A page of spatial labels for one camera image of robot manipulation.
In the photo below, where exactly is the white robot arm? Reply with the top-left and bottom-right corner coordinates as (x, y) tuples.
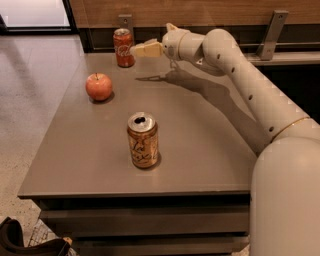
(130, 23), (320, 256)

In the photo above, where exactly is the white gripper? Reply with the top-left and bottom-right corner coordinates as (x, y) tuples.
(130, 23), (190, 61)

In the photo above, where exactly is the gold LaCroix can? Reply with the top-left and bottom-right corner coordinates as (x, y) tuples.
(127, 112), (159, 169)

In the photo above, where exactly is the metal wall bracket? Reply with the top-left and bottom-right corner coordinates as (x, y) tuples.
(118, 14), (134, 35)
(256, 10), (289, 61)

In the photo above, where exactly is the left metal wall bracket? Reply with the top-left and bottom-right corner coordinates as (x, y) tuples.
(118, 14), (134, 35)

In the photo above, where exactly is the black bag on floor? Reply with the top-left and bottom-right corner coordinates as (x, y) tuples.
(0, 217), (70, 256)

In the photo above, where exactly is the red apple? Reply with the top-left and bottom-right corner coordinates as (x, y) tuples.
(85, 73), (113, 101)

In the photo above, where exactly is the grey cabinet with drawers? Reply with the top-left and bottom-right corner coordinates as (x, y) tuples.
(18, 54), (256, 256)

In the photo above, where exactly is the red coke can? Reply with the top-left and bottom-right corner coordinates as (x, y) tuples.
(113, 28), (135, 68)

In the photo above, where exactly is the window with dark frame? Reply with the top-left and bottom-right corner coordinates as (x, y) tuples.
(0, 0), (77, 35)

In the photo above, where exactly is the right metal wall bracket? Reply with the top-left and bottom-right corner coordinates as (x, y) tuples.
(256, 10), (289, 61)

